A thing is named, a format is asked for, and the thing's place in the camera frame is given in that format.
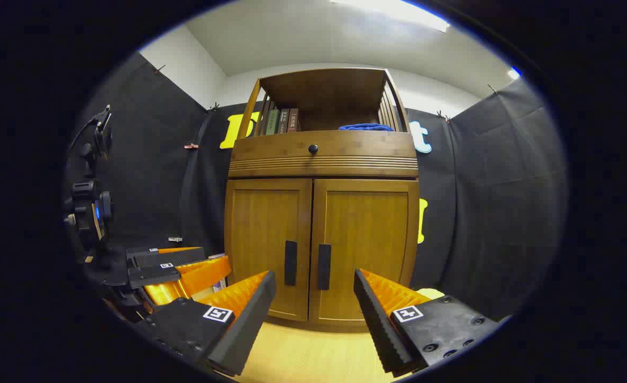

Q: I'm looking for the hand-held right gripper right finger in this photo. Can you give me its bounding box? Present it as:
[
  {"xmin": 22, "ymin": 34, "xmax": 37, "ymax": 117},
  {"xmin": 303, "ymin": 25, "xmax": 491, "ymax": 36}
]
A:
[{"xmin": 353, "ymin": 269, "xmax": 511, "ymax": 378}]

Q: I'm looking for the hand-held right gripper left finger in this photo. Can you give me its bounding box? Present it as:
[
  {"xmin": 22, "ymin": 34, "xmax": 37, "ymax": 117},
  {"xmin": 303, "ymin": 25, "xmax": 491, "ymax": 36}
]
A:
[{"xmin": 133, "ymin": 270, "xmax": 277, "ymax": 377}]

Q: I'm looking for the black door handle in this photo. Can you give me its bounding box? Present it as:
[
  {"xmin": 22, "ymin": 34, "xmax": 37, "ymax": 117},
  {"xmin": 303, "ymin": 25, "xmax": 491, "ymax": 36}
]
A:
[
  {"xmin": 284, "ymin": 240, "xmax": 298, "ymax": 287},
  {"xmin": 317, "ymin": 244, "xmax": 332, "ymax": 290}
]

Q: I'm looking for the wooden shoe cabinet door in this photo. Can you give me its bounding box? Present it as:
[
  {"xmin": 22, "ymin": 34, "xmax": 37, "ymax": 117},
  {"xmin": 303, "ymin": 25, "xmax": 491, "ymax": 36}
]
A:
[
  {"xmin": 309, "ymin": 179, "xmax": 419, "ymax": 326},
  {"xmin": 225, "ymin": 179, "xmax": 313, "ymax": 322}
]

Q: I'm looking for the wooden double-door shoe cabinet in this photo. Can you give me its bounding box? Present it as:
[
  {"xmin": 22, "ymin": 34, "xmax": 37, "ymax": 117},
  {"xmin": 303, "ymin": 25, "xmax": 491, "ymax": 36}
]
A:
[{"xmin": 224, "ymin": 68, "xmax": 420, "ymax": 326}]

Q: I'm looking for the black backdrop cloth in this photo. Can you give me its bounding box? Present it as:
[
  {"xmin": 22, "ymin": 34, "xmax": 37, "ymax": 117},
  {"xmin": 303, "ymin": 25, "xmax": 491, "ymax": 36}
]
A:
[{"xmin": 63, "ymin": 53, "xmax": 568, "ymax": 320}]

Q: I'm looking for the wooden drawer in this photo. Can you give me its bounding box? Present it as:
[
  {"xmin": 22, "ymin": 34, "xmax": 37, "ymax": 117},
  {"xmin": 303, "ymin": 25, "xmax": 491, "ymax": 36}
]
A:
[{"xmin": 229, "ymin": 130, "xmax": 419, "ymax": 178}]

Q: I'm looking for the blue cloth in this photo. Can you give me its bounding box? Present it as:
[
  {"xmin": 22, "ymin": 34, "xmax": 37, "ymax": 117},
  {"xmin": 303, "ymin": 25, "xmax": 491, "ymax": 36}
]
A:
[{"xmin": 339, "ymin": 123, "xmax": 395, "ymax": 132}]

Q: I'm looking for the large ceiling light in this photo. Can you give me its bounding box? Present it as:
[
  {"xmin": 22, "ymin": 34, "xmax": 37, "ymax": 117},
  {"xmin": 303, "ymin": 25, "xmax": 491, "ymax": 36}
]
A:
[{"xmin": 329, "ymin": 0, "xmax": 451, "ymax": 32}]

